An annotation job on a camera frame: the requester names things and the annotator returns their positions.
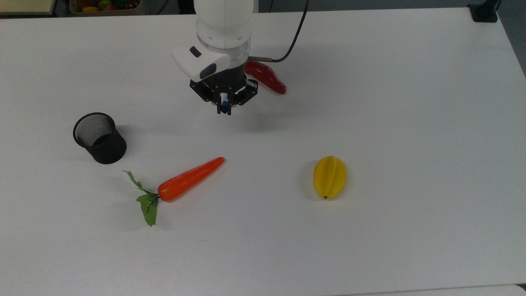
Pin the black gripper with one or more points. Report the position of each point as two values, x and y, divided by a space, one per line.
215 84

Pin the blue capped white marker pen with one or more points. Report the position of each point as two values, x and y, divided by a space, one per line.
224 107

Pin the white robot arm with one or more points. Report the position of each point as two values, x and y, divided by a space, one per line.
224 28

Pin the black mesh pen cup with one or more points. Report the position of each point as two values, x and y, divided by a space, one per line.
107 150

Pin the red toy chili pepper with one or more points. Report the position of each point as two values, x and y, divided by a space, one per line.
269 79

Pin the orange toy carrot with leaves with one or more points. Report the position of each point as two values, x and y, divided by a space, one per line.
185 181

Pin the yellow toy starfruit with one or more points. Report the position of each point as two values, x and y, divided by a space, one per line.
329 176

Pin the box of toy fruit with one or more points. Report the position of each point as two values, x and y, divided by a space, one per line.
104 7

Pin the beige board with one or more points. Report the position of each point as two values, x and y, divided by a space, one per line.
26 6

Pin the black table clamp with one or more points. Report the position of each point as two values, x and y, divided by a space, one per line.
484 12

